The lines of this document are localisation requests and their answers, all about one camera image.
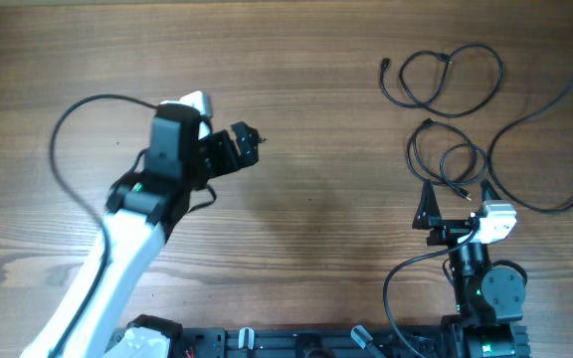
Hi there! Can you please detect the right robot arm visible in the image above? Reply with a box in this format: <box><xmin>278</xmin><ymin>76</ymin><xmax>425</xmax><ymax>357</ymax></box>
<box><xmin>412</xmin><ymin>180</ymin><xmax>531</xmax><ymax>358</ymax></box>

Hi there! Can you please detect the right camera cable black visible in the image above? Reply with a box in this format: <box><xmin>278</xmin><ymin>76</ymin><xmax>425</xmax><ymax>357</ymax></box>
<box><xmin>383</xmin><ymin>226</ymin><xmax>482</xmax><ymax>358</ymax></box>

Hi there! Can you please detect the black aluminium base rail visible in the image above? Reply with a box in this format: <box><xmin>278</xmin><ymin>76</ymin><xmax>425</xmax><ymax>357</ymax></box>
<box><xmin>111</xmin><ymin>325</ymin><xmax>531</xmax><ymax>358</ymax></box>

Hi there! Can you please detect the camera cable black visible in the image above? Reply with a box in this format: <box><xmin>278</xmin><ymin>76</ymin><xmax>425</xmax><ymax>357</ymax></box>
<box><xmin>49</xmin><ymin>93</ymin><xmax>161</xmax><ymax>358</ymax></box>
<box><xmin>383</xmin><ymin>226</ymin><xmax>482</xmax><ymax>358</ymax></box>

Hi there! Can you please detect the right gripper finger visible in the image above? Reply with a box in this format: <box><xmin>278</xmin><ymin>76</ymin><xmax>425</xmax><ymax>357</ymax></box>
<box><xmin>412</xmin><ymin>180</ymin><xmax>442</xmax><ymax>230</ymax></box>
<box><xmin>479</xmin><ymin>179</ymin><xmax>499</xmax><ymax>212</ymax></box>

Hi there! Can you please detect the black USB cable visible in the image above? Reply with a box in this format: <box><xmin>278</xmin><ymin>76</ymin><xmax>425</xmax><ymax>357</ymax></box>
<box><xmin>405</xmin><ymin>117</ymin><xmax>488</xmax><ymax>202</ymax></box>
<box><xmin>378</xmin><ymin>43</ymin><xmax>504</xmax><ymax>119</ymax></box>

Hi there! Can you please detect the left camera cable black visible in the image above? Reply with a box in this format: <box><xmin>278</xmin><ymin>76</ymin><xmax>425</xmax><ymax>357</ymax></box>
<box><xmin>49</xmin><ymin>93</ymin><xmax>161</xmax><ymax>358</ymax></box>

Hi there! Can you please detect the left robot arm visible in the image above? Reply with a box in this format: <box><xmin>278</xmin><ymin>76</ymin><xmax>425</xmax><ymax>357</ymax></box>
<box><xmin>22</xmin><ymin>101</ymin><xmax>262</xmax><ymax>357</ymax></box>

